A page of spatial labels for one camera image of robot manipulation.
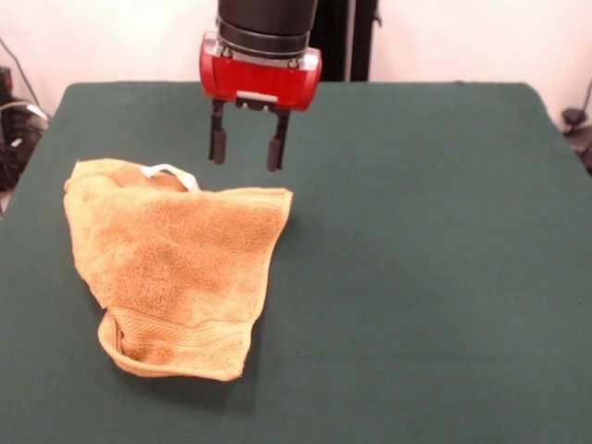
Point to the dark green table cloth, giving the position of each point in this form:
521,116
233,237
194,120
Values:
462,231

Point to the black equipment stack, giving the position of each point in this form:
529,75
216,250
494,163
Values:
14,139

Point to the black floor stand base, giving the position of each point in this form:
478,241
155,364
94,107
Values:
573,115

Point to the tan terry towel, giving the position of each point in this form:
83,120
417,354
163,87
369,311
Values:
176,259

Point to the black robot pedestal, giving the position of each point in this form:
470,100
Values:
351,46

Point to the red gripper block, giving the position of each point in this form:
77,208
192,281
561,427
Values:
259,81

